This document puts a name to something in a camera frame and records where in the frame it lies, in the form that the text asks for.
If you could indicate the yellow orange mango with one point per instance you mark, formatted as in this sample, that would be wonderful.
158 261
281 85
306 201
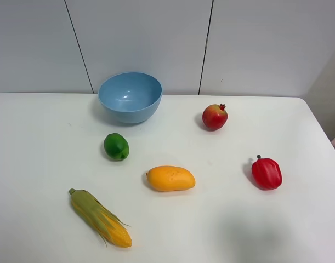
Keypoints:
168 178

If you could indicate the red pomegranate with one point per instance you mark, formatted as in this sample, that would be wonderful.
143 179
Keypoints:
215 116

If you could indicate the green lime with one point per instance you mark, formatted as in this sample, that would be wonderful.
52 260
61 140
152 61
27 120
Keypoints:
116 147

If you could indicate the light blue plastic bowl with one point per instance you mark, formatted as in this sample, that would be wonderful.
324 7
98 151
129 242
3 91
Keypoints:
131 97

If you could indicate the red bell pepper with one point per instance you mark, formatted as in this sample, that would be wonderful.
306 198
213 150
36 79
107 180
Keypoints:
266 173

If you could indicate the yellow corn cob with husk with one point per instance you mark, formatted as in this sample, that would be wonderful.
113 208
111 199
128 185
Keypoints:
107 225

